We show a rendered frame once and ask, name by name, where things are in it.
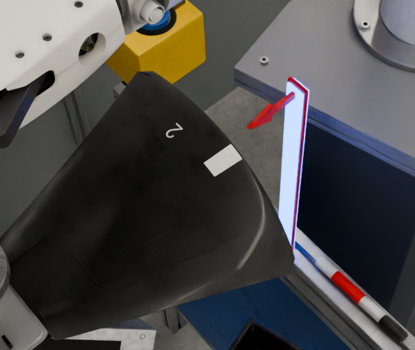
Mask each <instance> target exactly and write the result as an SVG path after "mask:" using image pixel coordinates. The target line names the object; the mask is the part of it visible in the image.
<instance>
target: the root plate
mask: <svg viewBox="0 0 415 350"><path fill-rule="evenodd" d="M2 335H5V336H6V337H7V338H8V340H9V341H10V343H11V344H12V346H13V348H11V349H9V348H8V346H7V345H6V343H5V342H4V341H3V339H2V337H1V336H2ZM47 336H48V331H47V330H46V328H45V327H44V326H43V325H42V323H41V322H40V321H39V319H38V318H37V317H36V316H35V315H34V314H33V312H32V311H31V310H30V308H29V307H28V306H27V305H26V304H25V303H24V301H23V300H22V299H21V297H20V296H19V295H18V293H16V291H15V290H14V289H13V288H12V286H11V285H10V284H8V287H7V289H6V291H5V293H4V295H3V296H2V298H1V300H0V350H33V349H34V348H36V347H37V346H38V345H39V344H40V343H42V342H43V341H44V340H45V339H46V338H47Z"/></svg>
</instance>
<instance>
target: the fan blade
mask: <svg viewBox="0 0 415 350"><path fill-rule="evenodd" d="M175 115H176V116H178V117H179V118H180V119H181V120H182V121H183V122H184V123H185V124H186V125H187V126H188V127H189V128H190V129H191V130H192V131H191V132H189V133H188V134H187V135H186V136H184V137H183V138H182V139H181V140H180V141H178V142H177V143H176V144H175V145H174V146H172V147H171V148H169V147H168V146H167V145H166V144H165V143H164V142H163V141H162V140H161V139H160V138H159V137H158V136H157V135H156V134H155V133H157V132H158V131H159V130H160V129H161V128H162V127H163V126H164V125H166V124H167V123H168V122H169V121H170V120H171V119H172V118H173V117H174V116H175ZM230 144H231V145H232V146H233V147H234V148H235V150H236V151H237V152H238V154H239V155H240V156H241V158H242V160H240V161H238V162H237V163H235V164H234V165H232V166H231V167H229V168H227V169H226V170H225V171H223V172H221V173H219V174H218V175H217V176H214V175H213V174H212V173H211V172H210V170H209V169H208V168H207V166H206V165H205V164H204V163H205V162H206V161H207V160H208V159H210V158H212V157H213V156H214V155H216V154H217V153H219V152H220V151H222V150H223V149H224V148H226V147H227V146H229V145H230ZM0 246H1V248H2V249H3V251H4V252H5V254H6V256H7V259H8V262H9V265H10V280H9V284H10V285H11V286H12V288H13V289H14V290H15V291H16V293H18V295H19V296H20V297H21V299H22V300H23V301H24V303H25V304H26V305H27V306H28V307H29V308H30V310H31V311H32V312H33V314H34V315H35V316H36V317H37V318H38V319H39V321H40V322H41V323H42V325H43V326H44V327H45V328H46V330H47V331H48V332H49V334H50V335H51V336H52V338H53V339H55V341H56V340H62V339H65V338H70V337H73V336H76V335H80V334H84V333H87V332H91V331H95V330H97V329H101V328H105V327H107V326H112V325H114V324H119V323H121V322H125V321H128V320H131V319H135V318H138V317H142V316H145V315H149V314H152V313H156V312H158V311H161V310H165V309H168V308H172V307H175V306H180V305H182V304H185V303H189V302H192V301H197V300H199V299H203V298H206V297H210V296H213V295H216V294H220V293H223V292H228V291H230V290H235V289H238V288H242V287H245V286H248V285H253V284H255V283H260V282H263V281H267V280H270V279H274V278H278V277H281V276H286V275H289V274H291V270H292V267H293V263H294V260H295V256H294V254H293V250H292V247H291V244H290V242H289V240H288V237H287V234H286V232H285V230H284V227H283V225H282V223H281V221H280V219H279V216H278V214H277V212H276V210H275V208H274V206H273V204H272V203H271V201H270V199H269V197H268V195H267V194H266V191H265V190H264V188H263V186H262V185H261V183H260V182H259V180H258V178H257V177H256V175H255V174H254V172H253V171H252V169H251V168H250V166H249V165H248V163H247V162H246V160H245V159H244V157H242V155H241V153H240V152H239V151H238V149H237V148H236V147H235V146H234V145H233V143H232V142H231V141H230V139H229V138H228V137H227V136H226V135H225V134H224V133H223V132H222V131H221V129H220V128H219V127H218V126H217V125H216V124H215V123H214V121H213V120H212V119H211V118H210V117H209V116H208V115H207V114H206V113H205V112H204V111H203V110H202V109H201V108H199V107H198V106H197V105H196V104H195V103H194V102H193V101H191V100H190V99H189V98H188V97H187V96H186V95H185V94H184V93H183V92H181V91H180V90H179V89H177V88H176V87H175V86H173V84H171V83H170V82H168V81H167V80H165V79H164V78H163V77H162V76H160V75H158V74H157V73H155V72H153V71H148V72H136V74H135V75H134V77H133V78H132V79H131V80H130V82H129V83H128V85H127V86H126V87H125V88H124V89H123V91H122V92H121V94H120V95H119V97H118V98H117V99H116V100H115V101H114V103H113V104H112V105H111V107H110V108H109V109H108V110H107V111H106V113H105V114H104V116H103V117H102V118H101V119H100V120H99V122H98V123H97V124H96V126H95V127H94V128H93V129H92V130H91V132H90V133H89V134H88V136H87V137H86V138H85V140H84V141H82V143H81V144H80V145H79V147H78V148H77V149H76V151H75V152H74V153H73V154H72V155H71V156H70V158H69V159H68V160H67V162H66V163H65V164H64V165H63V166H62V167H61V168H60V170H59V171H58V172H57V173H56V175H55V176H54V177H53V178H52V179H51V180H50V181H49V183H48V184H47V185H46V186H45V187H44V189H43V190H42V191H41V193H39V195H38V196H37V197H36V198H35V199H34V200H33V201H32V203H31V204H30V205H29V206H28V207H27V209H26V210H25V211H24V212H23V213H22V214H21V215H20V216H19V217H18V218H17V220H16V221H15V222H14V223H13V224H12V225H11V226H10V228H9V229H8V230H7V231H6V232H5V233H4V234H3V235H2V236H1V237H0Z"/></svg>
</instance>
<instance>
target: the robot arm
mask: <svg viewBox="0 0 415 350"><path fill-rule="evenodd" d="M182 1H183V0H0V149H4V148H6V147H8V146H10V144H11V143H12V141H13V139H14V137H15V135H16V133H17V131H18V130H19V129H20V128H21V127H23V126H25V125H27V124H28V123H29V122H31V121H32V120H34V119H35V118H36V117H38V116H40V115H41V114H42V113H44V112H45V111H46V110H48V109H49V108H50V107H52V106H53V105H55V104H56V103H58V102H59V101H60V100H61V99H62V98H64V97H65V96H66V95H68V94H69V93H70V92H71V91H72V90H74V89H75V88H77V87H78V86H79V85H80V84H82V82H84V81H85V80H86V79H87V78H88V77H89V76H90V75H92V74H93V73H94V72H95V71H96V70H97V69H98V68H99V67H101V66H102V65H103V64H104V63H105V62H106V61H107V60H108V59H109V57H110V56H111V55H112V54H113V53H114V52H115V51H116V50H117V49H118V48H119V46H120V45H121V44H122V43H123V42H124V39H125V35H129V34H132V33H133V32H134V31H136V30H138V29H139V28H141V27H142V26H144V25H146V24H147V23H149V24H156V23H157V22H159V21H160V20H161V19H162V17H163V15H164V13H165V12H166V11H167V10H169V9H171V8H172V7H174V6H175V5H177V4H178V3H180V2H182ZM352 20H353V24H354V28H355V31H356V33H357V35H358V37H359V39H360V40H361V42H362V43H363V44H364V46H365V47H366V48H367V49H368V50H369V51H370V52H371V53H372V54H373V55H374V56H376V57H378V58H379V59H380V60H382V61H384V62H385V63H388V64H390V65H392V66H394V67H397V68H399V69H403V70H405V71H408V72H415V0H355V2H354V6H353V10H352Z"/></svg>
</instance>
